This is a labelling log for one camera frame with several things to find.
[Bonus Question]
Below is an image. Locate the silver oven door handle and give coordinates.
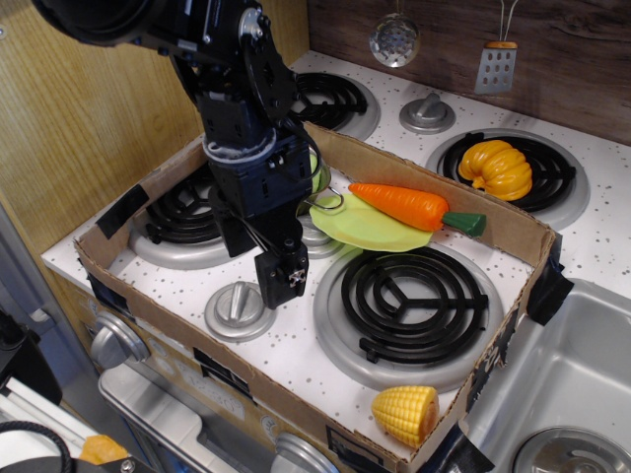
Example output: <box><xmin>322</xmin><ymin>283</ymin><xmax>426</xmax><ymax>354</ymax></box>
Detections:
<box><xmin>99</xmin><ymin>365</ymin><xmax>273</xmax><ymax>472</ymax></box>

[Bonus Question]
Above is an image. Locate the orange toy carrot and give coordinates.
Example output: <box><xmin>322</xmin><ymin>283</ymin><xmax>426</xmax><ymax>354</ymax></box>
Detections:
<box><xmin>348</xmin><ymin>182</ymin><xmax>487</xmax><ymax>237</ymax></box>

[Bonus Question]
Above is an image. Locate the oven knob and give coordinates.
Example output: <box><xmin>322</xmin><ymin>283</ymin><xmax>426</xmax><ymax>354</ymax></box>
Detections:
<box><xmin>270</xmin><ymin>433</ymin><xmax>339</xmax><ymax>473</ymax></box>
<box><xmin>90</xmin><ymin>311</ymin><xmax>150</xmax><ymax>370</ymax></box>

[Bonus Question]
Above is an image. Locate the left oven front knob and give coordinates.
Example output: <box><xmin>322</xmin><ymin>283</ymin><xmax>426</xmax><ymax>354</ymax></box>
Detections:
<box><xmin>90</xmin><ymin>311</ymin><xmax>150</xmax><ymax>370</ymax></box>

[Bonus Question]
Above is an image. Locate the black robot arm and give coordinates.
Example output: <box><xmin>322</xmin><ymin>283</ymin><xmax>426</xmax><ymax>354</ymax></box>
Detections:
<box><xmin>35</xmin><ymin>1</ymin><xmax>319</xmax><ymax>308</ymax></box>

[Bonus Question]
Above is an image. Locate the back left black burner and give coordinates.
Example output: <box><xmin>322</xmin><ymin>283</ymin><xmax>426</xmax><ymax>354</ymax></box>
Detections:
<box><xmin>291</xmin><ymin>72</ymin><xmax>381</xmax><ymax>141</ymax></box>

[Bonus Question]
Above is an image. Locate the right oven front knob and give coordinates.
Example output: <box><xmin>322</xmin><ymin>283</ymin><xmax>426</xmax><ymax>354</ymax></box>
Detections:
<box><xmin>270</xmin><ymin>433</ymin><xmax>339</xmax><ymax>473</ymax></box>

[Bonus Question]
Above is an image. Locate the middle silver stove knob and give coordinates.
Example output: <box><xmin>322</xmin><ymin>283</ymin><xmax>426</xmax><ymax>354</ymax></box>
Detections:
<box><xmin>298</xmin><ymin>215</ymin><xmax>343</xmax><ymax>259</ymax></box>

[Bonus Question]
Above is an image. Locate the back silver stove knob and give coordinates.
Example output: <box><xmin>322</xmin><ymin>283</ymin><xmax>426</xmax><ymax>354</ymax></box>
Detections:
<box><xmin>399</xmin><ymin>93</ymin><xmax>456</xmax><ymax>135</ymax></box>

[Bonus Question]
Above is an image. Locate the black burner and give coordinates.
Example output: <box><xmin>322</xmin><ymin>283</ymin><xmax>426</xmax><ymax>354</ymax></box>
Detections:
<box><xmin>314</xmin><ymin>244</ymin><xmax>504</xmax><ymax>392</ymax></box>
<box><xmin>291</xmin><ymin>72</ymin><xmax>381</xmax><ymax>141</ymax></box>
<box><xmin>426</xmin><ymin>128</ymin><xmax>591</xmax><ymax>232</ymax></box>
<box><xmin>128</xmin><ymin>166</ymin><xmax>234</xmax><ymax>271</ymax></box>

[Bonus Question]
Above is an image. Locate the silver stove knob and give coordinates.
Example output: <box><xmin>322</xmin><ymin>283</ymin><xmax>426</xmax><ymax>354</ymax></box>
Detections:
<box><xmin>204</xmin><ymin>281</ymin><xmax>276</xmax><ymax>343</ymax></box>
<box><xmin>298</xmin><ymin>215</ymin><xmax>343</xmax><ymax>259</ymax></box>
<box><xmin>399</xmin><ymin>93</ymin><xmax>456</xmax><ymax>135</ymax></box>

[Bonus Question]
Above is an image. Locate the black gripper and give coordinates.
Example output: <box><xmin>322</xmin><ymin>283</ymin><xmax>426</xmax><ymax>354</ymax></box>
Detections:
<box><xmin>203</xmin><ymin>133</ymin><xmax>312</xmax><ymax>309</ymax></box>

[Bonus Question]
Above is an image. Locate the black braided cable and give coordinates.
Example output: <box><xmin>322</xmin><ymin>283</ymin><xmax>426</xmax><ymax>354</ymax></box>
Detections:
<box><xmin>0</xmin><ymin>420</ymin><xmax>76</xmax><ymax>473</ymax></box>

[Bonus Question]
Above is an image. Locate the hanging silver spatula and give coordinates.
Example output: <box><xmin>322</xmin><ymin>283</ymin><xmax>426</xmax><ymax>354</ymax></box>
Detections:
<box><xmin>473</xmin><ymin>0</ymin><xmax>521</xmax><ymax>96</ymax></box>

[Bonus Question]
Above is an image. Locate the yellow toy pumpkin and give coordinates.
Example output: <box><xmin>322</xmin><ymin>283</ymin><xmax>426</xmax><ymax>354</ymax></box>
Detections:
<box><xmin>457</xmin><ymin>140</ymin><xmax>533</xmax><ymax>201</ymax></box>

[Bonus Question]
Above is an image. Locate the front left black burner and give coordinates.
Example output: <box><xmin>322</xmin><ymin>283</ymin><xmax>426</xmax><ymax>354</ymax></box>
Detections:
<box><xmin>128</xmin><ymin>166</ymin><xmax>234</xmax><ymax>271</ymax></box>

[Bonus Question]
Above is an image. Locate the silver toy sink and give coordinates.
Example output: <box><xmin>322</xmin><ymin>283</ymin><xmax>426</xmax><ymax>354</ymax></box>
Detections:
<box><xmin>466</xmin><ymin>280</ymin><xmax>630</xmax><ymax>472</ymax></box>

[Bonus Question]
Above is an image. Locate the back right black burner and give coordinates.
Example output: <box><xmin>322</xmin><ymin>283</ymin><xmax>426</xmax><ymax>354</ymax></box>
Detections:
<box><xmin>426</xmin><ymin>128</ymin><xmax>591</xmax><ymax>232</ymax></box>

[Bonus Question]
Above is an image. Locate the light green plate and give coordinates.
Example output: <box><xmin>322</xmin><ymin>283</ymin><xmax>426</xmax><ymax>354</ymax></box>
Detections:
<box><xmin>310</xmin><ymin>194</ymin><xmax>433</xmax><ymax>252</ymax></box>

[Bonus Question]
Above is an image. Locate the front right black burner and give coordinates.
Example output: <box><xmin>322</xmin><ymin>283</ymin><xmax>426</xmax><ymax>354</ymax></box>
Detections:
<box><xmin>314</xmin><ymin>244</ymin><xmax>504</xmax><ymax>392</ymax></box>

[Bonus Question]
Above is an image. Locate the front silver stove knob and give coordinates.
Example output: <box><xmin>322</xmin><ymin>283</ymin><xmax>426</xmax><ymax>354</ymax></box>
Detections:
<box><xmin>204</xmin><ymin>281</ymin><xmax>276</xmax><ymax>343</ymax></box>

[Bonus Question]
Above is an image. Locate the small steel pot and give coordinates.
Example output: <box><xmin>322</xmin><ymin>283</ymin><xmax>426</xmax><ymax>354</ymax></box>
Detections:
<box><xmin>297</xmin><ymin>148</ymin><xmax>344</xmax><ymax>217</ymax></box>

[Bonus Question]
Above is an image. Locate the hanging silver strainer ladle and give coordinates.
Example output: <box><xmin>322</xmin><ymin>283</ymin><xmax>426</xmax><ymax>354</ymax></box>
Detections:
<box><xmin>369</xmin><ymin>1</ymin><xmax>421</xmax><ymax>69</ymax></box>

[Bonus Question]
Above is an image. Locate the brown cardboard fence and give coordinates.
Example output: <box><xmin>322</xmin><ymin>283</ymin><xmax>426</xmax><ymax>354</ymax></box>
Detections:
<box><xmin>75</xmin><ymin>125</ymin><xmax>561</xmax><ymax>472</ymax></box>

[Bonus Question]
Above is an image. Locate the green toy vegetable chunk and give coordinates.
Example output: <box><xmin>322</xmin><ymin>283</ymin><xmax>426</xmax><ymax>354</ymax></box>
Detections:
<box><xmin>310</xmin><ymin>151</ymin><xmax>321</xmax><ymax>194</ymax></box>

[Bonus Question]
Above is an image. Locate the orange object bottom left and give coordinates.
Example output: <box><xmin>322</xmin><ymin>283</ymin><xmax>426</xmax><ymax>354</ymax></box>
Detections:
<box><xmin>79</xmin><ymin>435</ymin><xmax>129</xmax><ymax>465</ymax></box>

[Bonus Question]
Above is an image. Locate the yellow toy corn cob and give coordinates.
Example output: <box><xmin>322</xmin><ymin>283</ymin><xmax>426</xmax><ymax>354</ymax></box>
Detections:
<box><xmin>371</xmin><ymin>385</ymin><xmax>440</xmax><ymax>448</ymax></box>

